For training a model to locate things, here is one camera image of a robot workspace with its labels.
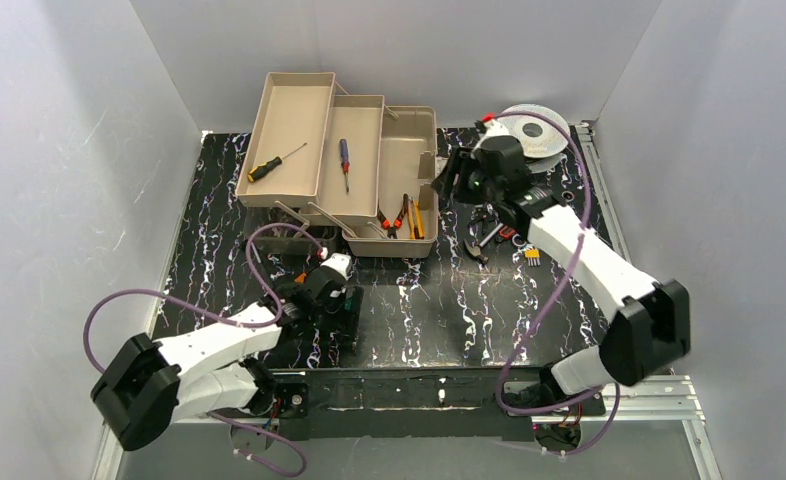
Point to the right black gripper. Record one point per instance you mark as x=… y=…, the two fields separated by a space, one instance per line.
x=451 y=183

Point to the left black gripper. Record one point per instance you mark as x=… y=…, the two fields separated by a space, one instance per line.
x=350 y=315

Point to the yellow black utility knife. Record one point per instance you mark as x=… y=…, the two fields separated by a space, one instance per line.
x=415 y=220

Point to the blue red screwdriver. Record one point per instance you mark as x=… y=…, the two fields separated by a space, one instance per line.
x=344 y=162

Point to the translucent brown beige tool box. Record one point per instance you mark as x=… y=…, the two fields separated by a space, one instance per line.
x=326 y=157

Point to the yellow black screwdriver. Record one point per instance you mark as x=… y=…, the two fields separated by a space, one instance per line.
x=261 y=171

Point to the red black cutter tool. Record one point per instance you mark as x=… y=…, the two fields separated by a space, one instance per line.
x=505 y=233

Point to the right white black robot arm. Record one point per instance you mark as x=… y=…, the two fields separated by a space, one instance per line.
x=649 y=323

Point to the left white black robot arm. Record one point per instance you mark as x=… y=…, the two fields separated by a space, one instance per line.
x=151 y=384

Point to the black marbled table mat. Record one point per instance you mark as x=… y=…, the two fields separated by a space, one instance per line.
x=443 y=310

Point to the yellow hex key set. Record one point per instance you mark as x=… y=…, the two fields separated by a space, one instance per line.
x=532 y=256

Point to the white filament spool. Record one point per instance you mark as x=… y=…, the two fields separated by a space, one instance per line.
x=532 y=124

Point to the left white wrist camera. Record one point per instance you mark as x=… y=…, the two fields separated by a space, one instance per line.
x=340 y=263

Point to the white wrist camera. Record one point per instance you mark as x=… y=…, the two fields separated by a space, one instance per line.
x=340 y=263
x=489 y=127

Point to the black wire stripper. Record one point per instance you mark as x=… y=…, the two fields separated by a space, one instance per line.
x=483 y=218

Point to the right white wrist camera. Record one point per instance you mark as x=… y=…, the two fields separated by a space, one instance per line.
x=489 y=127

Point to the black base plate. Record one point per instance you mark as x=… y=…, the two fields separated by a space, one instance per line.
x=394 y=403

